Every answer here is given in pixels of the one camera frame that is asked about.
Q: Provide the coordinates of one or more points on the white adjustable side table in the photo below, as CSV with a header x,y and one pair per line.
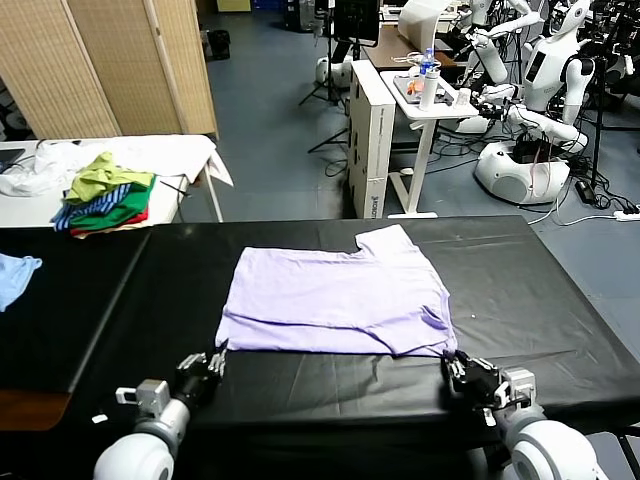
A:
x,y
425,145

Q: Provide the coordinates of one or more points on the white thermos bottle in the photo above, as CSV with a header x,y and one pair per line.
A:
x,y
429,92

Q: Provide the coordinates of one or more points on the beige garment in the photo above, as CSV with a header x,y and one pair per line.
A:
x,y
135,226

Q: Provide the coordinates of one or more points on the red garment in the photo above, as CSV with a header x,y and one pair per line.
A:
x,y
82,231

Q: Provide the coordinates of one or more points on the white paper cup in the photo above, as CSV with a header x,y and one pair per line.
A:
x,y
464,97

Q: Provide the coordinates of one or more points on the tall white cardboard box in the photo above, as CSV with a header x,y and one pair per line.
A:
x,y
372,150

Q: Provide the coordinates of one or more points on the bamboo folding screen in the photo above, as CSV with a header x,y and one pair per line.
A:
x,y
100,65

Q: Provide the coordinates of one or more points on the white cloth pile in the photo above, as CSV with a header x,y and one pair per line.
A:
x,y
160,152

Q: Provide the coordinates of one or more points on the blue striped garment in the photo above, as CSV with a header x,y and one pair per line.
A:
x,y
107,198

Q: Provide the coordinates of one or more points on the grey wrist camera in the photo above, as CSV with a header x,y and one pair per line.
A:
x,y
152,395
520,382

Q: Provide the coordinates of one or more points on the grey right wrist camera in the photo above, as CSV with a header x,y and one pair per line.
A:
x,y
520,382

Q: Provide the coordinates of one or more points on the small orange object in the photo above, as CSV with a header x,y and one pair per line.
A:
x,y
412,89

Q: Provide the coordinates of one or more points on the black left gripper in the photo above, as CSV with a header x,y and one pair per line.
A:
x,y
195,385

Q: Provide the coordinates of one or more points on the white power strip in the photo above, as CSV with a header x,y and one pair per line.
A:
x,y
627,215

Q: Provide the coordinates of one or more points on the brown wooden desk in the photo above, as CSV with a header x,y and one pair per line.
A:
x,y
390,50

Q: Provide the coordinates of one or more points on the black power adapter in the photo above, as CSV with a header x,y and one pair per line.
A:
x,y
585,190

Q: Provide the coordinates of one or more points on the white desktop device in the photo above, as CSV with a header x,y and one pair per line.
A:
x,y
417,22

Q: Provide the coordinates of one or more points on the thin black rod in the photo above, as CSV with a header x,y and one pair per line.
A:
x,y
175,187

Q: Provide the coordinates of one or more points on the lavender T-shirt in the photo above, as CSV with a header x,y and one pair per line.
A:
x,y
340,295

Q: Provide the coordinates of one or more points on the black tripod stand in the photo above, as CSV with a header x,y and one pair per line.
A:
x,y
330,65

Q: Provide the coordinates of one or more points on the white folding table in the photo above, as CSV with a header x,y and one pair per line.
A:
x,y
25,207

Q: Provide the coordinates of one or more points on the large black table cover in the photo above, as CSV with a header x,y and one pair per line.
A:
x,y
500,250

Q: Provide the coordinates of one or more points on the grey tray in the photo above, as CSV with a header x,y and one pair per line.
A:
x,y
405,87

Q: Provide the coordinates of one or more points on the dark green garment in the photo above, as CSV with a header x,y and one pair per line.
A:
x,y
130,205

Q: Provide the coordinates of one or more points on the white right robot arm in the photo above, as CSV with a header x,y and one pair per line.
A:
x,y
545,450

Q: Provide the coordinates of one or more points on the black bag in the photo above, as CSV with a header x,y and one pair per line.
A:
x,y
220,42

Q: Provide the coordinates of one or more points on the black monitor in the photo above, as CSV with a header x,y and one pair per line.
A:
x,y
355,20

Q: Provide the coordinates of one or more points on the black pole stand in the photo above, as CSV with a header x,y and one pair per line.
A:
x,y
598,125

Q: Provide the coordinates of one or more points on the small black table cover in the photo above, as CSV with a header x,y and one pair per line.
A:
x,y
75,300

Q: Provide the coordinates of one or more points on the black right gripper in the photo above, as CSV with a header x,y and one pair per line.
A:
x,y
477,382

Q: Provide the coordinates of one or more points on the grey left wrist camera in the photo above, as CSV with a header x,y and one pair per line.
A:
x,y
152,395

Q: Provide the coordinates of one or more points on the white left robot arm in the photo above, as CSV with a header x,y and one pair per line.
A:
x,y
135,455

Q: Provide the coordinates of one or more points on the dark laptop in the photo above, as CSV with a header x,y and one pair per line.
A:
x,y
10,156

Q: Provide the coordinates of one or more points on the clear blue-capped water bottle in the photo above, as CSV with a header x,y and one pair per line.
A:
x,y
427,60

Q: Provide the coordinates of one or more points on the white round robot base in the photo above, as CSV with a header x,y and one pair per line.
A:
x,y
340,72

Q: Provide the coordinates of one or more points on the white humanoid robot with base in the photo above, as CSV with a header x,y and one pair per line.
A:
x,y
542,75

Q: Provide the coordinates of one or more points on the light blue garment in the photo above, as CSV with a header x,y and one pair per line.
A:
x,y
12,280

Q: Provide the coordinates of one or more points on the lime green garment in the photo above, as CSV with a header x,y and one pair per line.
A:
x,y
100,175

